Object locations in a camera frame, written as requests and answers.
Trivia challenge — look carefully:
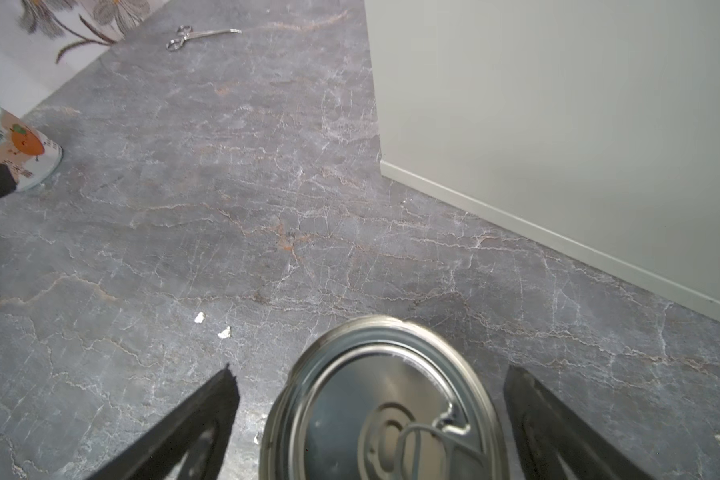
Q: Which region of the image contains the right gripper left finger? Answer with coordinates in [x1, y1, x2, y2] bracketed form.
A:
[91, 367, 240, 479]

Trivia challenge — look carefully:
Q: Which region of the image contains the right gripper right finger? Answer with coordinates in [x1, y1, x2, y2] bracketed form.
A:
[503, 365, 650, 479]

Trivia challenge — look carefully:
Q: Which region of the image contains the blue label can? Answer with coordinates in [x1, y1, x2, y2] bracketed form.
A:
[259, 315, 509, 479]

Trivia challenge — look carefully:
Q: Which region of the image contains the orange label can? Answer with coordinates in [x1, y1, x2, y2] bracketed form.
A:
[0, 107, 64, 191]

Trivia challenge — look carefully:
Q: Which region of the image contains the grey metal cabinet box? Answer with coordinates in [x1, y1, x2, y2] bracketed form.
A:
[365, 1, 720, 321]

